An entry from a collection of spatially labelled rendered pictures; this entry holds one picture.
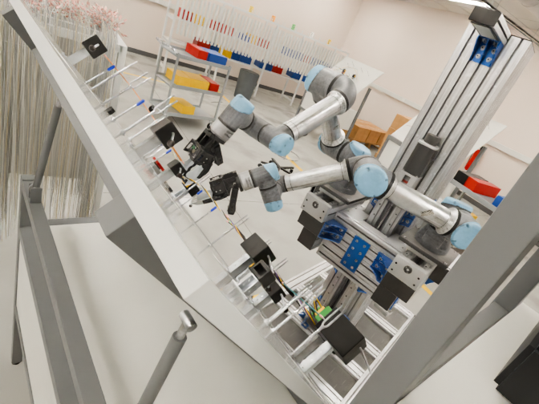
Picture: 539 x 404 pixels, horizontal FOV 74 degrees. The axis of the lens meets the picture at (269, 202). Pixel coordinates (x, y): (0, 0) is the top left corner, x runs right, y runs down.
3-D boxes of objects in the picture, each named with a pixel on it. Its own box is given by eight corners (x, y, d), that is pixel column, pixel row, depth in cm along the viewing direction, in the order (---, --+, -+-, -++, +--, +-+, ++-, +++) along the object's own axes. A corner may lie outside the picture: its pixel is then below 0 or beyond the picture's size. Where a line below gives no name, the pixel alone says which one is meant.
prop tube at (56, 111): (39, 192, 116) (62, 105, 106) (40, 196, 114) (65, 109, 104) (27, 191, 114) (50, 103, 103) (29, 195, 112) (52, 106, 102)
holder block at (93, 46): (60, 52, 77) (96, 31, 79) (62, 53, 86) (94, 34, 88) (75, 71, 80) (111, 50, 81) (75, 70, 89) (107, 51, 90)
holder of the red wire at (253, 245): (243, 292, 74) (283, 260, 76) (219, 259, 84) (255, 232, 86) (253, 305, 77) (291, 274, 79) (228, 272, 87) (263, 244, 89)
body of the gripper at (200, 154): (180, 150, 121) (203, 123, 119) (196, 157, 129) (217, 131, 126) (192, 164, 118) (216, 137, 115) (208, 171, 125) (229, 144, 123)
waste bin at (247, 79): (254, 103, 819) (264, 76, 792) (239, 100, 788) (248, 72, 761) (243, 95, 846) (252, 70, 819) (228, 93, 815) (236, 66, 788)
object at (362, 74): (321, 145, 711) (358, 62, 640) (292, 122, 794) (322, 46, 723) (346, 150, 752) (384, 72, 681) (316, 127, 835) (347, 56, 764)
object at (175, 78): (196, 117, 580) (215, 50, 534) (212, 130, 551) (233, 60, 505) (138, 109, 512) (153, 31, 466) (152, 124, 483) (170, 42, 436)
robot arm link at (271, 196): (285, 199, 153) (278, 176, 149) (283, 211, 143) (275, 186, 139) (269, 204, 155) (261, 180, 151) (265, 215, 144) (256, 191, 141)
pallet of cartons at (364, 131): (362, 137, 928) (370, 121, 909) (383, 151, 874) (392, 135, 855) (329, 131, 857) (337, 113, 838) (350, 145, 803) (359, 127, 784)
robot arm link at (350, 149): (354, 176, 169) (366, 151, 163) (332, 163, 176) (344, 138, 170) (365, 175, 178) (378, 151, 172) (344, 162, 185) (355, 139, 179)
